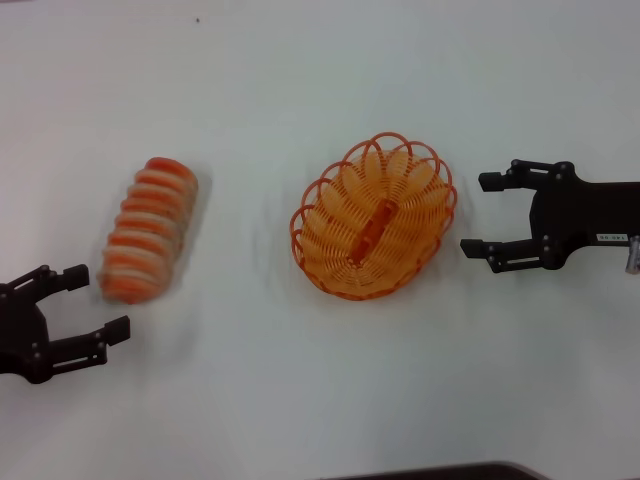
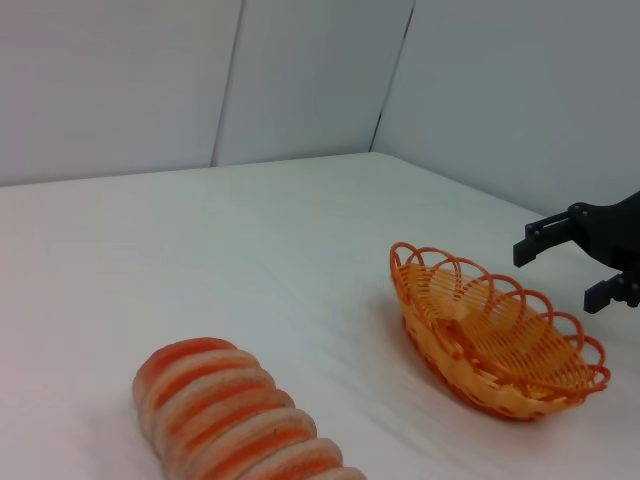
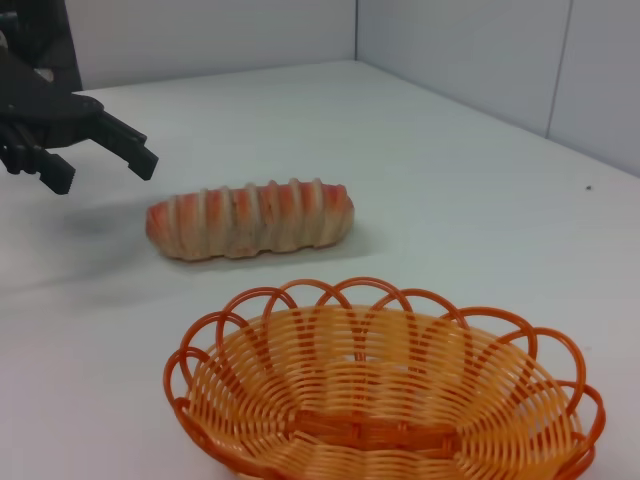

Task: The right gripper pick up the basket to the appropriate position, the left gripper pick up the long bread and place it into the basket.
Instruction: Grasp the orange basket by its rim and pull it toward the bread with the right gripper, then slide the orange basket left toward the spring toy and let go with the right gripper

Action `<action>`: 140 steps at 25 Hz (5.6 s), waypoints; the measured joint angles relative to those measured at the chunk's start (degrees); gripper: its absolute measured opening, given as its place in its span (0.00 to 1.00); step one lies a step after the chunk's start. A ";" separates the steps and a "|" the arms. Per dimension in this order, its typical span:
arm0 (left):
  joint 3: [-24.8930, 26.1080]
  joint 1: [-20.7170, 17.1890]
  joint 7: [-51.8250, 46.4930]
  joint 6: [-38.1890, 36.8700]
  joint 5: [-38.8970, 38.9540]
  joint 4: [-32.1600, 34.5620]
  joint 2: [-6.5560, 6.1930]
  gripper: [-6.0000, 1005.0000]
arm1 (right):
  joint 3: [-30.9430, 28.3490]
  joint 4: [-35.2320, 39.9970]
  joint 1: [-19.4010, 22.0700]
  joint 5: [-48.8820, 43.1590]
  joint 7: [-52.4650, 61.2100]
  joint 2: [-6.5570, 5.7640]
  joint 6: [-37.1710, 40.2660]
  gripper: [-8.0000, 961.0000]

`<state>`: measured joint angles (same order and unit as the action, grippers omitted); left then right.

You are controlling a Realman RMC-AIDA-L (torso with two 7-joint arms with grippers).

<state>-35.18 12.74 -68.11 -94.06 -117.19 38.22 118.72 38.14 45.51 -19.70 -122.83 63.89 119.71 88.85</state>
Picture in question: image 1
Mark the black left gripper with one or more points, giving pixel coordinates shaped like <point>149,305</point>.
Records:
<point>20,335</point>

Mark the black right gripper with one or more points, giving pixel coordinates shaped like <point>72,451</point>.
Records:
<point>585,210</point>

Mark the orange striped bread loaf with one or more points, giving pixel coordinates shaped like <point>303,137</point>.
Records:
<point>145,230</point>

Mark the orange woven plastic basket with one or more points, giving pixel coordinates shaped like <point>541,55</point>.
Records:
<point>340,235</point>

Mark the dark brown robot base edge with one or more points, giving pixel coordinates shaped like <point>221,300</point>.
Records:
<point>450,472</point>

